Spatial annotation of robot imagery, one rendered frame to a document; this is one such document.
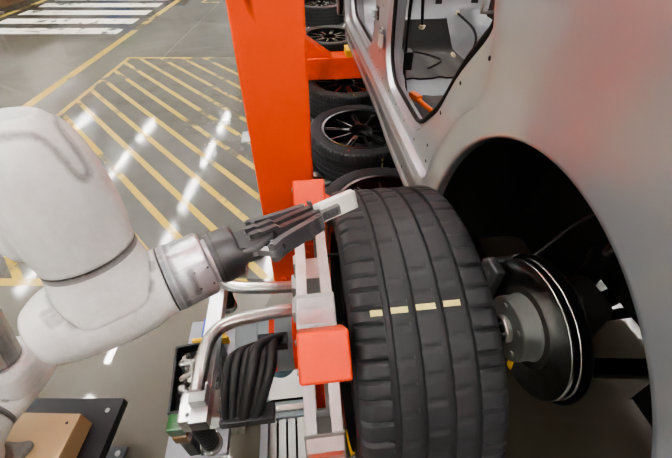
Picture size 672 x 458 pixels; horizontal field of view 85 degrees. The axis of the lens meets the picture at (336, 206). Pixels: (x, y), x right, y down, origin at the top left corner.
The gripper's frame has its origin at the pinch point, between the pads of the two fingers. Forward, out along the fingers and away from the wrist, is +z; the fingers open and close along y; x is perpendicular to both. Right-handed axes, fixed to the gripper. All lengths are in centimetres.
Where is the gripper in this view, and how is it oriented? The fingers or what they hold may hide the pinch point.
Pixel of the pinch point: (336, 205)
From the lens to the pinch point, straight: 58.4
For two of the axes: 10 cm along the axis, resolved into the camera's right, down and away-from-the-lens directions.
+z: 8.5, -3.7, 3.8
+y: 4.8, 2.5, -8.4
